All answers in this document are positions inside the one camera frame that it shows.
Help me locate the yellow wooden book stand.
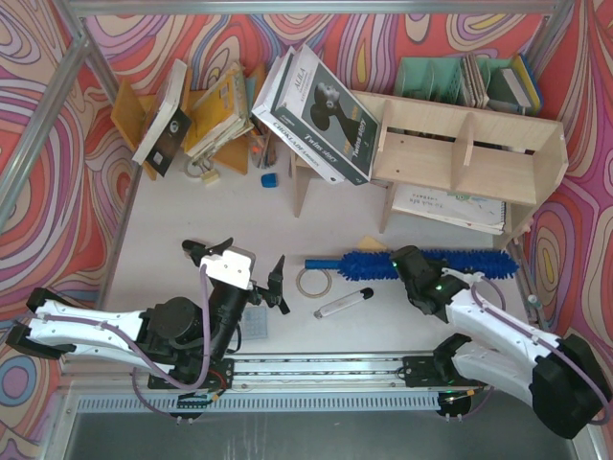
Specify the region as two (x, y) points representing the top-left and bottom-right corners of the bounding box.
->
(111, 67), (248, 175)

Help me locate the white Chokladfabriken book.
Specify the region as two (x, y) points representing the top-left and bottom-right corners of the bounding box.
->
(252, 46), (345, 185)

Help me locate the pencils bundle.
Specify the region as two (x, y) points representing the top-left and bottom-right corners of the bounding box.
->
(248, 132), (278, 170)

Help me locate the black T-shaped plastic piece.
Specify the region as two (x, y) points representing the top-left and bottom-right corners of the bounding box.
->
(278, 298), (290, 315)

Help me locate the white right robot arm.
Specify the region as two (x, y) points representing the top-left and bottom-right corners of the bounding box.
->
(390, 245), (612, 439)

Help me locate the blue yellow book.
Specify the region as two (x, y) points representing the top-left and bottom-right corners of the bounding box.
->
(511, 54), (543, 116)

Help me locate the wooden bookshelf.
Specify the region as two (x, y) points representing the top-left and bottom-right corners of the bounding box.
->
(289, 88), (569, 256)

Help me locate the masking tape roll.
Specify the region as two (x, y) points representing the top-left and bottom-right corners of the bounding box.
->
(296, 268), (332, 299)

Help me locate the white book with black cover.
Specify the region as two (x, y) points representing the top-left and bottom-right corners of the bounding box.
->
(132, 59), (192, 176)

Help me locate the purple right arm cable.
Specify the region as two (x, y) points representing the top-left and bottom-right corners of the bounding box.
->
(468, 275), (613, 427)

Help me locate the padlock with ring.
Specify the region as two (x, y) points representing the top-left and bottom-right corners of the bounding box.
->
(183, 158), (220, 185)

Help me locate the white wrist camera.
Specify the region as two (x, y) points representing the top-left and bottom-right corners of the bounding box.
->
(442, 267), (485, 288)
(200, 246), (256, 290)

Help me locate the beige calculator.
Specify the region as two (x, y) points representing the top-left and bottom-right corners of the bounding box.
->
(240, 306), (268, 340)

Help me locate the yellow worn books stack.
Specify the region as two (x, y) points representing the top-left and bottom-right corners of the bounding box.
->
(185, 61), (253, 161)

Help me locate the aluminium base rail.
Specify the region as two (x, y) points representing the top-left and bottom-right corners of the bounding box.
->
(61, 350), (585, 413)

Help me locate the brown card stack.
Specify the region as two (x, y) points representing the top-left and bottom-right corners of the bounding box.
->
(461, 53), (488, 109)

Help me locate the black white Twins story book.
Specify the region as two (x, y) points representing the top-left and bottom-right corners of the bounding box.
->
(272, 45), (381, 186)

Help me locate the grey book in organiser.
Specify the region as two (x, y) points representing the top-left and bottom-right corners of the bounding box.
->
(487, 68), (531, 115)

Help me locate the blue stamp block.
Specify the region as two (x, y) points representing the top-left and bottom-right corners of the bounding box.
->
(261, 172), (279, 189)

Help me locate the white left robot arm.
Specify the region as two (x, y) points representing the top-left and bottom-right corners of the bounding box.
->
(6, 239), (290, 390)

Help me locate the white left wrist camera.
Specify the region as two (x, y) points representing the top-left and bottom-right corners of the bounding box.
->
(200, 246), (256, 290)

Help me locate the blue microfibre duster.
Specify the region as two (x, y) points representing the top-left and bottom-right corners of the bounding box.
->
(304, 249), (519, 282)

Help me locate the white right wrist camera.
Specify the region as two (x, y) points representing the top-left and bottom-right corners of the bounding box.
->
(442, 267), (485, 288)

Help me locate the spiral notebook under shelf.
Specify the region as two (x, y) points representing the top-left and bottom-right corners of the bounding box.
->
(392, 185), (506, 235)

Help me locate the green desk organiser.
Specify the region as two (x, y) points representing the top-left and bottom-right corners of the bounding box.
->
(394, 57), (525, 115)

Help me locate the yellow sticky note pad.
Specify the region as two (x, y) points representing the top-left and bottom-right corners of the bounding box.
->
(357, 236), (388, 252)

